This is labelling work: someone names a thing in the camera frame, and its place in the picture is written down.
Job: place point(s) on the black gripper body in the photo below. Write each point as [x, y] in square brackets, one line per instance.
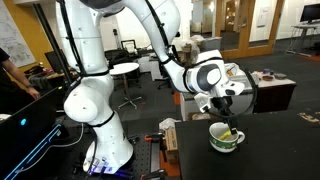
[222, 105]

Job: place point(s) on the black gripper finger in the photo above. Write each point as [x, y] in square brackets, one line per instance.
[228, 121]
[234, 128]

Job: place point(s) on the yellow marker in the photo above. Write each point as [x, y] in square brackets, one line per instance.
[224, 135]

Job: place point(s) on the person bare forearm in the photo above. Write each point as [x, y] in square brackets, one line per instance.
[16, 74]

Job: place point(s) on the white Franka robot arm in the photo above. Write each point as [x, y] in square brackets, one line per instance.
[86, 100]

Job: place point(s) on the white green ceramic cup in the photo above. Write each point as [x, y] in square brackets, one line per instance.
[225, 144]

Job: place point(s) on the small blue cup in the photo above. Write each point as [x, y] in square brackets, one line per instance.
[266, 71]

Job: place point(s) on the person hand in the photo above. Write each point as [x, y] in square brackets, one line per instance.
[34, 94]

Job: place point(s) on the open box white contents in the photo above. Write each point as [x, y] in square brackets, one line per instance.
[196, 116]

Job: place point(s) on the white plastic bin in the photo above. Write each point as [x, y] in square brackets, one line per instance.
[248, 78]

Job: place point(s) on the dark brown low cabinet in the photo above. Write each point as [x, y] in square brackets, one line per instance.
[275, 98]

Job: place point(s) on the brown bowl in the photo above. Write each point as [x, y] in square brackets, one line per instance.
[267, 78]

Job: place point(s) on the white plastic bag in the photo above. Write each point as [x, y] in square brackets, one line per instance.
[169, 124]

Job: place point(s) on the small printed cardboard box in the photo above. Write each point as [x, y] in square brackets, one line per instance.
[171, 145]

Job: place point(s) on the gray storage bin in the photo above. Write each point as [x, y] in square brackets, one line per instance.
[210, 44]

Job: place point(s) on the gray bowl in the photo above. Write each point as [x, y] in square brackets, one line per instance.
[280, 76]

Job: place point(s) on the wooden door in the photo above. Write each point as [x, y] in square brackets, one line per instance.
[250, 36]

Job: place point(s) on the orange black clamp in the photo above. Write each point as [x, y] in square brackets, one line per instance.
[154, 174]
[154, 137]

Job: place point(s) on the black optical breadboard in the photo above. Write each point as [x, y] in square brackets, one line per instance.
[141, 156]

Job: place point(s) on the white paper door sign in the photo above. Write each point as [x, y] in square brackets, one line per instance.
[263, 16]

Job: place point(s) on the white desk metal legs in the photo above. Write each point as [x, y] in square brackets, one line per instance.
[305, 28]

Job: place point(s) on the black mesh office chair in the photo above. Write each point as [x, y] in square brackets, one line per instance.
[116, 56]

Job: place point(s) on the black monitor dark screen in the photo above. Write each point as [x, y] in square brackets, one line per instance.
[310, 12]

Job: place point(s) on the black stand pole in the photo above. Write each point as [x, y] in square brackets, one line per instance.
[50, 40]

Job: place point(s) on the black device blue lit edge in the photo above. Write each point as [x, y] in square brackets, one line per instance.
[36, 153]

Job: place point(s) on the black computer case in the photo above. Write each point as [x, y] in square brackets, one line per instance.
[26, 133]

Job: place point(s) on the person torso black shirt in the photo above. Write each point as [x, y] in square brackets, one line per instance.
[8, 96]

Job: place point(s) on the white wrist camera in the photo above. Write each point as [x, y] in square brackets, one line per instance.
[202, 102]

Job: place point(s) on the aluminium rail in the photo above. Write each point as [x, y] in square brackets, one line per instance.
[155, 158]

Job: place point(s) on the round white pedestal table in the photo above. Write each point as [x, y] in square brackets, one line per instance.
[124, 69]

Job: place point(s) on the white wall poster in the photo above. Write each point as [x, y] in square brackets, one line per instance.
[15, 36]

